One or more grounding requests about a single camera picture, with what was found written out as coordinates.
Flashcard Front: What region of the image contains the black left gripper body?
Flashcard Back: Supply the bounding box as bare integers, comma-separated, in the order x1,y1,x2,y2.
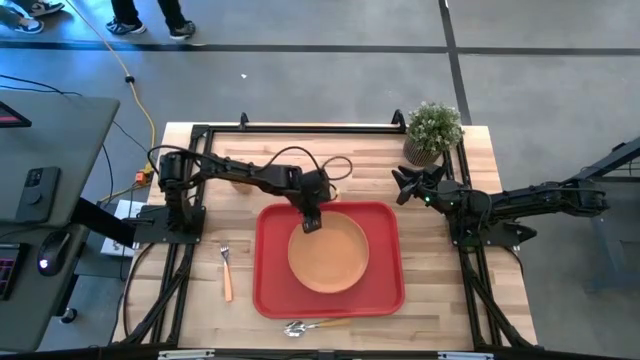
294,168,335,218

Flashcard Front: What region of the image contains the black metal table frame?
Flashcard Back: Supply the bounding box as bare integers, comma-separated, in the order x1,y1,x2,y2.
112,122,539,360

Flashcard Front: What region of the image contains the person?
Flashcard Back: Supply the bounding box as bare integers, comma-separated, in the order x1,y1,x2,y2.
105,0,198,42
0,0,67,36

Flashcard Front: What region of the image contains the black keyboard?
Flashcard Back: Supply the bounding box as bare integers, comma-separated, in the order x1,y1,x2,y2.
0,243,22,302

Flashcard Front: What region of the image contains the spoon with wooden handle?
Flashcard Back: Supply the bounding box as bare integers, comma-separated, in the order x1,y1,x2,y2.
283,318,353,338

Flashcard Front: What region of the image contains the yellow extension cable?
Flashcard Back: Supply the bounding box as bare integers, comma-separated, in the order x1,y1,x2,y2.
64,0,158,204

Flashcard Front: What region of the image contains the black smartphone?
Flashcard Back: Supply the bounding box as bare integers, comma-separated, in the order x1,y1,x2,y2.
14,166,62,224

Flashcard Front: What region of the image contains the silver frame bracket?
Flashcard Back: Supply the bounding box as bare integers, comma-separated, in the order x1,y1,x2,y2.
437,351,495,360
157,349,217,360

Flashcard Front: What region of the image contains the dark metal stand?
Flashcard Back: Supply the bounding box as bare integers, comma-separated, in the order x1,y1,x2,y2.
569,135,640,292

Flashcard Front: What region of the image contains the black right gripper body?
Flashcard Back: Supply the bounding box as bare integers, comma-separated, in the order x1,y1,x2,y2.
418,172,455,215

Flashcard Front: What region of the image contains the white power box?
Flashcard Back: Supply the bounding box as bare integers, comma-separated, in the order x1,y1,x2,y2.
101,199,147,259

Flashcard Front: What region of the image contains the striped plant pot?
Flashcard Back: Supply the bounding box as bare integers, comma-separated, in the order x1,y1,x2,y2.
402,137,444,168

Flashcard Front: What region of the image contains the green artificial plant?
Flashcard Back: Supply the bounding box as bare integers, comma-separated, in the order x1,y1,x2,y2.
405,101,466,154

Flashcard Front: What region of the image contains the black computer mouse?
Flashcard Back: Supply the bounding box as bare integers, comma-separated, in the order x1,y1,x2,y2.
36,230,72,277

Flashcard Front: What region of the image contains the red plastic tray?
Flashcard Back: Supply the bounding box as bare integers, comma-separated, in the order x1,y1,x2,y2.
252,200,407,320

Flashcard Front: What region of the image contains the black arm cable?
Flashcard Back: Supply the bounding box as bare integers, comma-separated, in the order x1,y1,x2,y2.
146,144,354,183

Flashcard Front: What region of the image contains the grey desk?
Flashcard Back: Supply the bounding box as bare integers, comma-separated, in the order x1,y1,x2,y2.
0,91,122,353

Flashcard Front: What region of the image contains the fork with wooden handle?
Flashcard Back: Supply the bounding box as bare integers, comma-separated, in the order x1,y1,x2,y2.
219,243,235,304

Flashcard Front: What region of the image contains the orange round plate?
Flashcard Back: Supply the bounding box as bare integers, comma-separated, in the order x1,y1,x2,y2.
287,210,371,295

